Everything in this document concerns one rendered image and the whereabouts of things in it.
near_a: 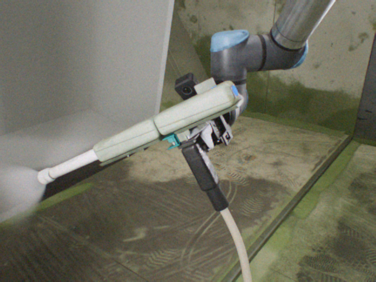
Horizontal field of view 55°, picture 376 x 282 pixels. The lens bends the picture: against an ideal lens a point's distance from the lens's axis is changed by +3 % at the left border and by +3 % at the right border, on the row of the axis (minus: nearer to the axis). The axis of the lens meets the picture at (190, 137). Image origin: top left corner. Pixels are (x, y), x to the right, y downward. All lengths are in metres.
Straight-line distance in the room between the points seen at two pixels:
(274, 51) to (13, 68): 0.79
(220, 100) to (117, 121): 0.87
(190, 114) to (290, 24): 0.35
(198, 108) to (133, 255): 0.94
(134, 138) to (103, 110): 0.79
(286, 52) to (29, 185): 0.66
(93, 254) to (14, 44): 0.79
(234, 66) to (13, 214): 0.61
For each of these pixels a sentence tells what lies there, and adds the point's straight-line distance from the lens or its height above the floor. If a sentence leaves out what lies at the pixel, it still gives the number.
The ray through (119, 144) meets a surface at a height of 0.71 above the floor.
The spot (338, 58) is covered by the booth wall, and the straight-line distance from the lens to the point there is 2.58.
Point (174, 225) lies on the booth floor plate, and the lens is 1.56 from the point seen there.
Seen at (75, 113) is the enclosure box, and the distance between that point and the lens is 1.46.
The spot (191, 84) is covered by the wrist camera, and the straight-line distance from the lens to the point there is 0.72.
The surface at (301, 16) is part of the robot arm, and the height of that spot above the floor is 0.92.
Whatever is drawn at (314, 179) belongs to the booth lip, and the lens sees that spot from 2.01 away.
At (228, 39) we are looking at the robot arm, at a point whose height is 0.87.
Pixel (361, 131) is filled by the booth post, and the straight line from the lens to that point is 2.65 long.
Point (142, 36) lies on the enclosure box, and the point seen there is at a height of 0.84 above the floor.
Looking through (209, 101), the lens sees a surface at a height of 0.81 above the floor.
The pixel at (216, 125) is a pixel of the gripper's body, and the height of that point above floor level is 0.72.
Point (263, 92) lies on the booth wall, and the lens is 2.81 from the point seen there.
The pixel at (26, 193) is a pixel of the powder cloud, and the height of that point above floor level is 0.55.
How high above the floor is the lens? 0.98
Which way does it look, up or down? 23 degrees down
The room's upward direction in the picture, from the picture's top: straight up
